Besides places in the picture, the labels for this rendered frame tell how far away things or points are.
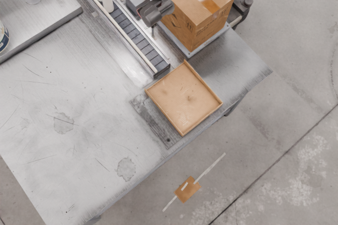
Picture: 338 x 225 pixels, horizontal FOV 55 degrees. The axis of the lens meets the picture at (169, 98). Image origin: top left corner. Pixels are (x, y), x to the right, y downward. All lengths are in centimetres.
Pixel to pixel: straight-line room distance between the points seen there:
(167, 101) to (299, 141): 131
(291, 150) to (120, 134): 144
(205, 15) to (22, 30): 94
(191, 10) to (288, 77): 144
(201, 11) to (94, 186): 93
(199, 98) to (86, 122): 57
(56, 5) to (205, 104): 94
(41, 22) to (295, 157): 193
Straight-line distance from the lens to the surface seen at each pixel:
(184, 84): 167
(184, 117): 161
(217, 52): 177
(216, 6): 155
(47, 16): 187
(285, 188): 256
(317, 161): 268
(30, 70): 181
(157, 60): 166
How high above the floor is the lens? 239
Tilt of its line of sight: 72 degrees down
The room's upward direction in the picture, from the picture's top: 6 degrees clockwise
